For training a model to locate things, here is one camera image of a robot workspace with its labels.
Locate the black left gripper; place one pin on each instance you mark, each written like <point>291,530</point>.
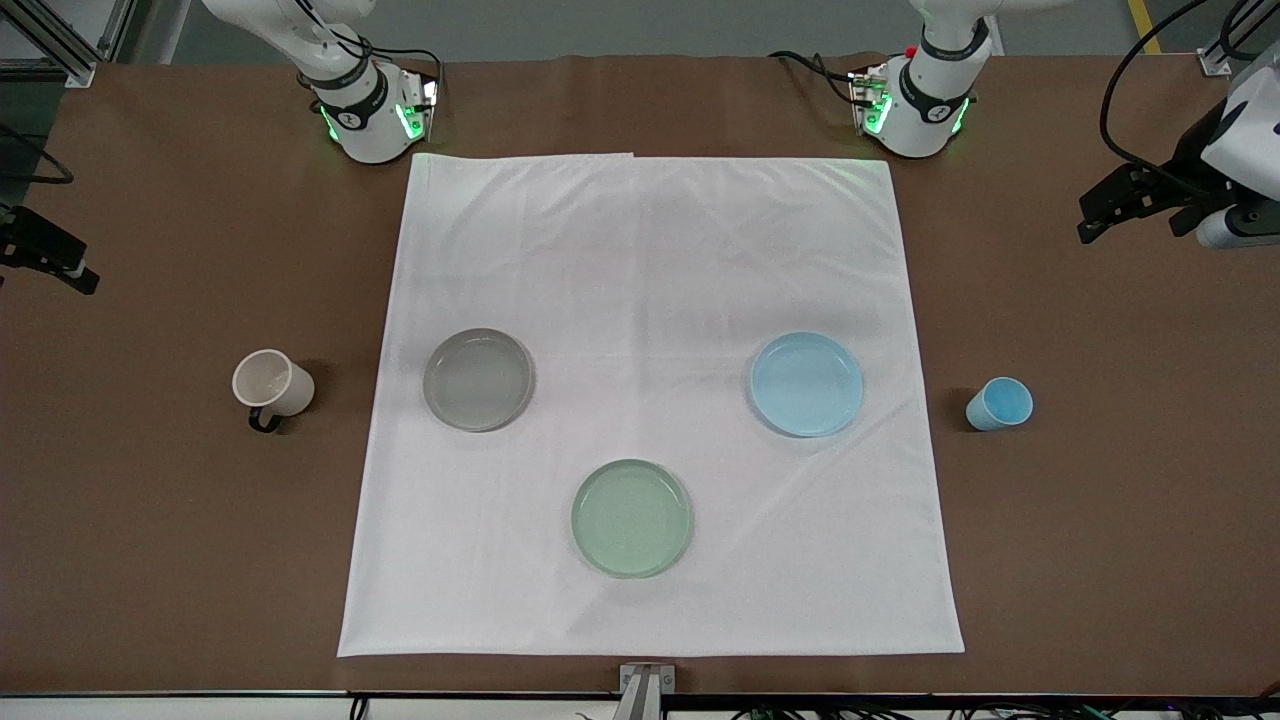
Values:
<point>1190,157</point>

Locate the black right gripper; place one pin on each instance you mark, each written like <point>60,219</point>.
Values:
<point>28,240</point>

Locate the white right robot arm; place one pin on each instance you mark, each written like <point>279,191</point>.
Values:
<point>365,130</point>

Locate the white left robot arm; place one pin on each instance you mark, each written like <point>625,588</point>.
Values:
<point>925,120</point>

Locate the blue cup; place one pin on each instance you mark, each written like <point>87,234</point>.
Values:
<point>1000,405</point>

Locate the blue glass plate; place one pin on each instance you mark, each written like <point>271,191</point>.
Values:
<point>806,384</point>

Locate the gray glass plate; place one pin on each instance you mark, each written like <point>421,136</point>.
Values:
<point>478,380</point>

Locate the green glass plate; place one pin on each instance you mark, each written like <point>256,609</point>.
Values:
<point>632,518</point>

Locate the brown table cover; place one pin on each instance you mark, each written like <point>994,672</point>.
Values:
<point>150,550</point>

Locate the white square cloth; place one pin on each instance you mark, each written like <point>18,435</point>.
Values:
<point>650,300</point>

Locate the aluminium frame profile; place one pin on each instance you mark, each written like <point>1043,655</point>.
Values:
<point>60,40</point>
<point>1222,55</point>

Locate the grey metal table bracket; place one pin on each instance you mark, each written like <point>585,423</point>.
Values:
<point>647,690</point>

